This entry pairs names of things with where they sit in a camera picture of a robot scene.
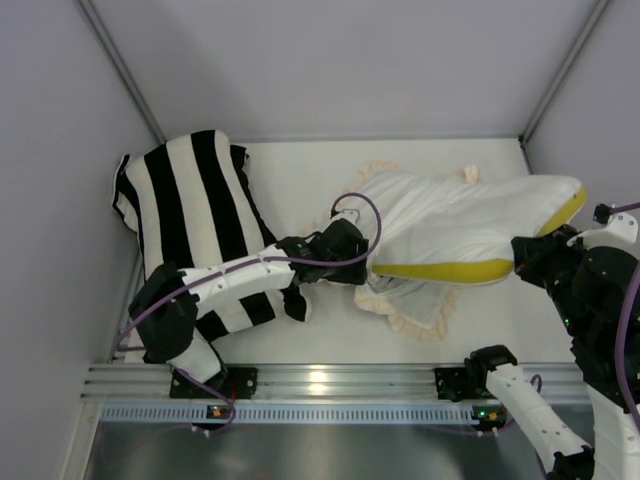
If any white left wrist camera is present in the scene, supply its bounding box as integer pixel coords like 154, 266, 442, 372
330, 208, 360, 225

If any black and white striped pillow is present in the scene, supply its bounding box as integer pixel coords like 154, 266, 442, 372
112, 129, 314, 334

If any aluminium mounting rail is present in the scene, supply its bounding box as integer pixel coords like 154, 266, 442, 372
79, 362, 626, 402

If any perforated cable duct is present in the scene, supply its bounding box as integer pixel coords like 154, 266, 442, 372
100, 402, 479, 425

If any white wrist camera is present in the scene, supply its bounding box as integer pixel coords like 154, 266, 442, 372
330, 208, 360, 225
566, 202, 639, 249

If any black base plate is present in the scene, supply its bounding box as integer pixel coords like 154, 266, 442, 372
169, 366, 258, 400
434, 367, 475, 402

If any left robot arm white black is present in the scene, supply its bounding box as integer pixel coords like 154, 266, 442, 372
129, 215, 381, 388

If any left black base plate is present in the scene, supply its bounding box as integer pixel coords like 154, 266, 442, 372
169, 366, 258, 400

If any grey pillowcase with cream ruffle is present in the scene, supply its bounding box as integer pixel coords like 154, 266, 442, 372
344, 161, 480, 342

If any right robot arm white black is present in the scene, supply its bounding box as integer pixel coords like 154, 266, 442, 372
464, 225, 639, 479

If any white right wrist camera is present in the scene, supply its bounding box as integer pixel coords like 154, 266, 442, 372
566, 202, 639, 249

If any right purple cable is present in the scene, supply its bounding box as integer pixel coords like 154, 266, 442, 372
612, 201, 640, 416

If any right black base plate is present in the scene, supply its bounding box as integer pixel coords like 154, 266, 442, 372
434, 367, 475, 402

